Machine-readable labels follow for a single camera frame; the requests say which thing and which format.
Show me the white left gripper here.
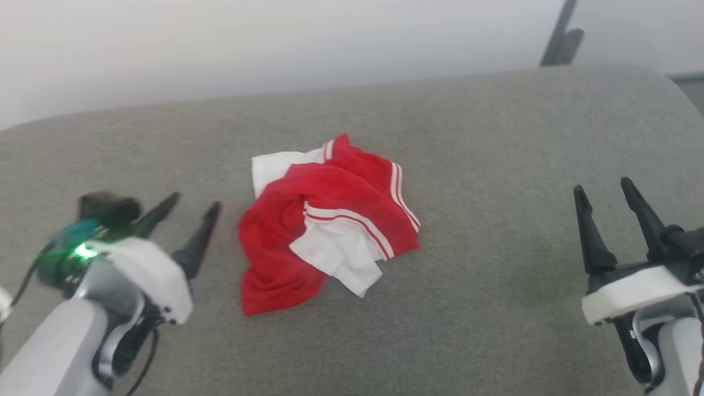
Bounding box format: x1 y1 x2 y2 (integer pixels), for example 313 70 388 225
87 191 223 326

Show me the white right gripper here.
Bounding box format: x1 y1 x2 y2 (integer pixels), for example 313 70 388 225
573 177 704 326

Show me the red and white shirt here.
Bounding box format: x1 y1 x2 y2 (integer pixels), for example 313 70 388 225
238 134 421 317

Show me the grey fabric sofa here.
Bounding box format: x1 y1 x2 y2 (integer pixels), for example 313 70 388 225
0 63 704 396

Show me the teal cable connector plug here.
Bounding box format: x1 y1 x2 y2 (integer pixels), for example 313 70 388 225
52 219 102 248

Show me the black left camera cable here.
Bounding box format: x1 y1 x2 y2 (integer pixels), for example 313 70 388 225
0 242 56 325

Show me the grey metal bar with bracket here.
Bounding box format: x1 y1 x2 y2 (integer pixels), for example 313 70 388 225
540 0 585 68

